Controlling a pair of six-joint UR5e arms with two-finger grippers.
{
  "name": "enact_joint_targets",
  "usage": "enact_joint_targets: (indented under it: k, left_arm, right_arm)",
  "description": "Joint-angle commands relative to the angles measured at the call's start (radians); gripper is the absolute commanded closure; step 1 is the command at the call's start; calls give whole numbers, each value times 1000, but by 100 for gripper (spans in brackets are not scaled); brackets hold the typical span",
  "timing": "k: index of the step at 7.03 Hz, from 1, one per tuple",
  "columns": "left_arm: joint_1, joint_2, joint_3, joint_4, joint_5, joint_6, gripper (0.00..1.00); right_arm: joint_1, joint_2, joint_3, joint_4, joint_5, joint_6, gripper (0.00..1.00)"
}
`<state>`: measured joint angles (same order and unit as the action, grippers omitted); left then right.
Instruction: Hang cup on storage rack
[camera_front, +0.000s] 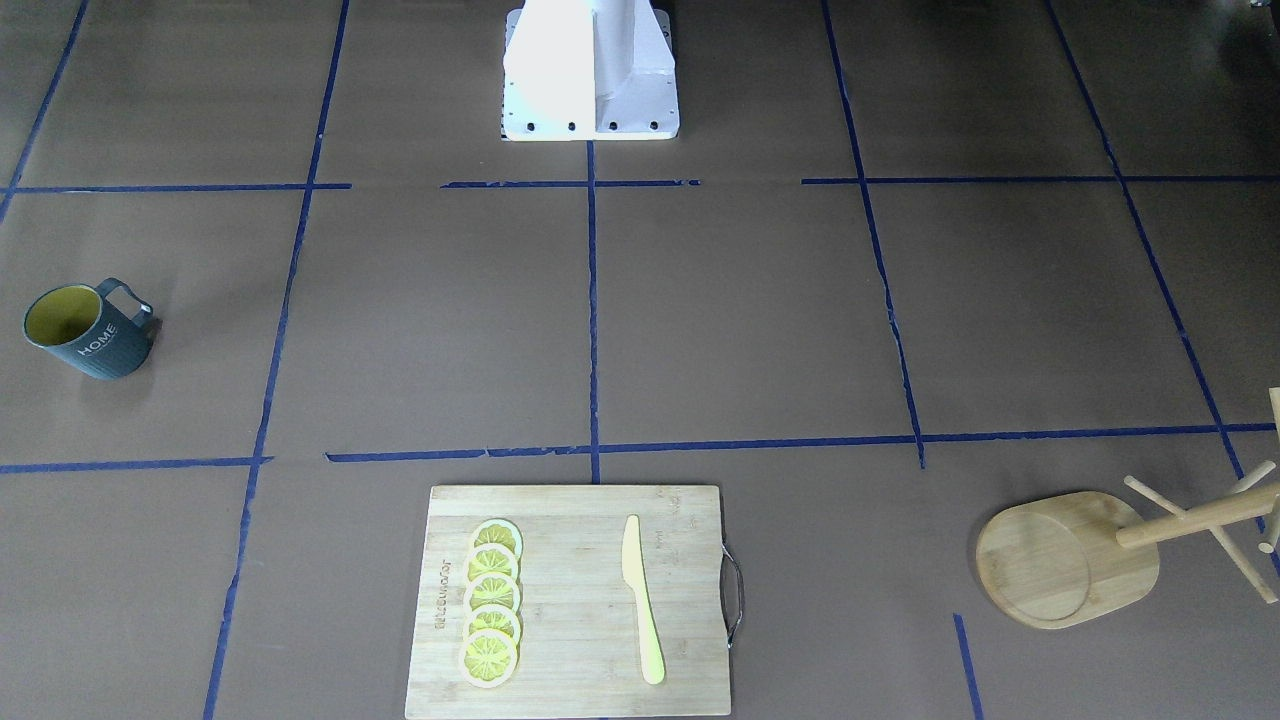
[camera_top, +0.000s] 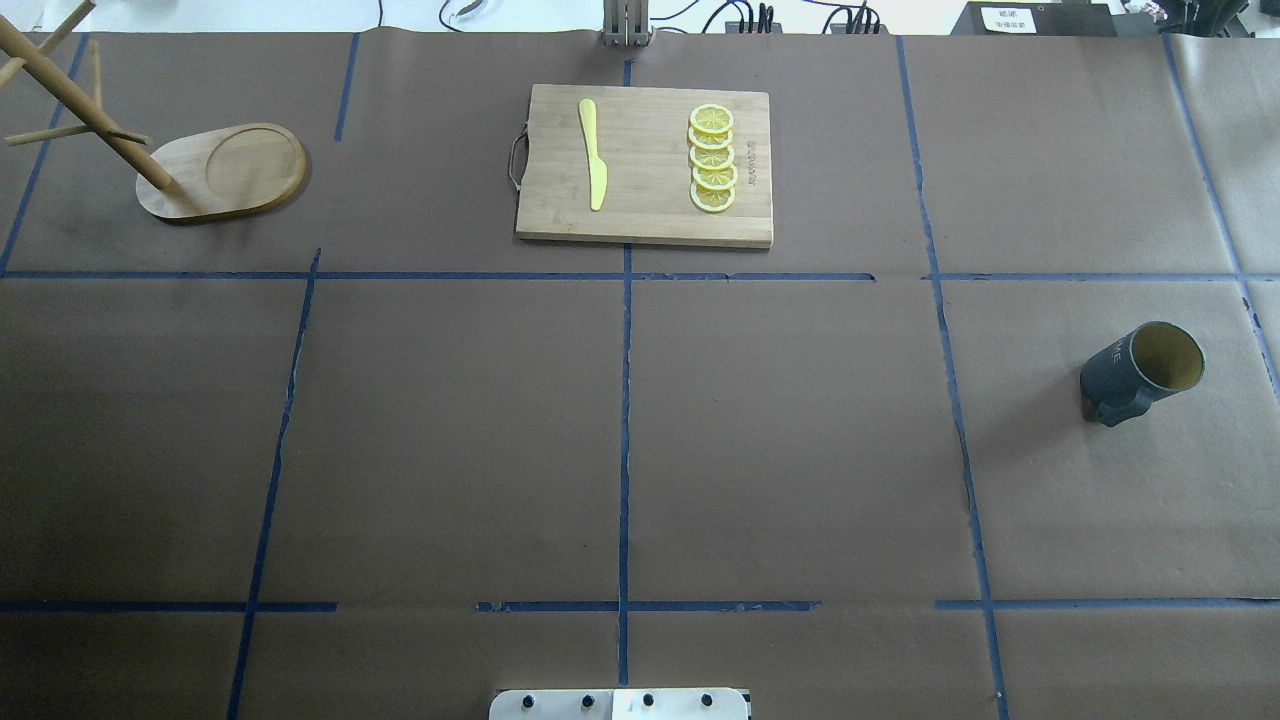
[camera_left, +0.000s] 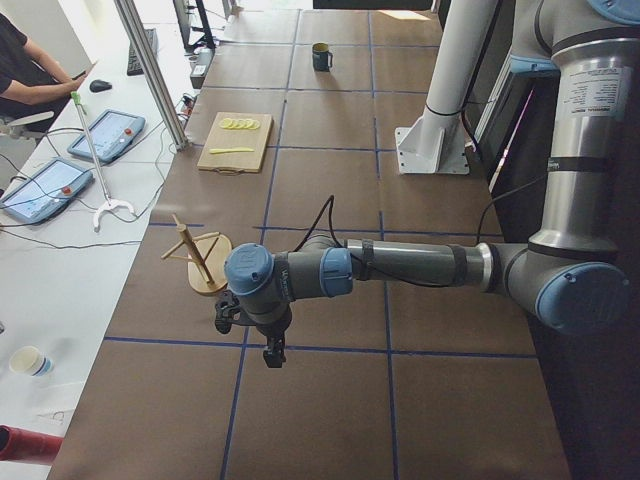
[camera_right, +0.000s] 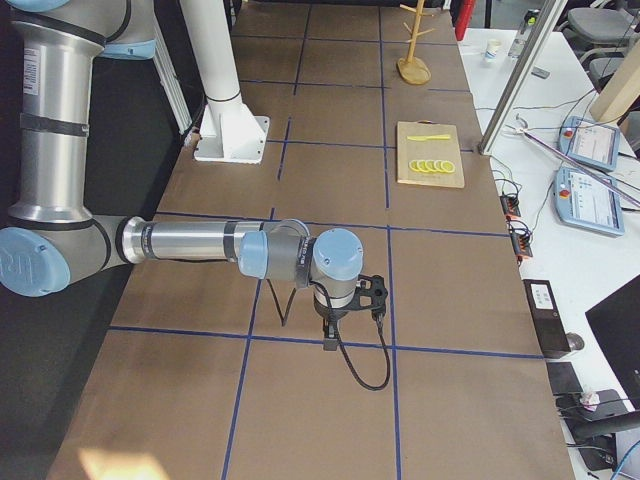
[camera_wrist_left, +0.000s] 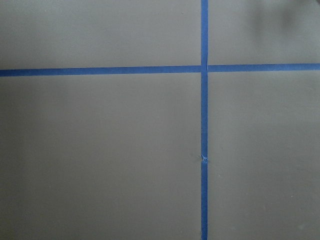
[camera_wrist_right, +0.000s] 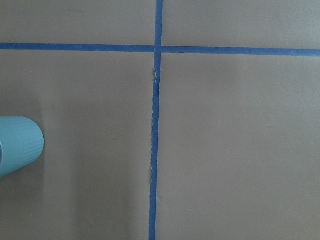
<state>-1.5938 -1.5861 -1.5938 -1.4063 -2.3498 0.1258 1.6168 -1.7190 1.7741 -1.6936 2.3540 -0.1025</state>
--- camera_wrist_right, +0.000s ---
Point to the teal ribbed mug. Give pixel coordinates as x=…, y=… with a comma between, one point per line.
x=21, y=143

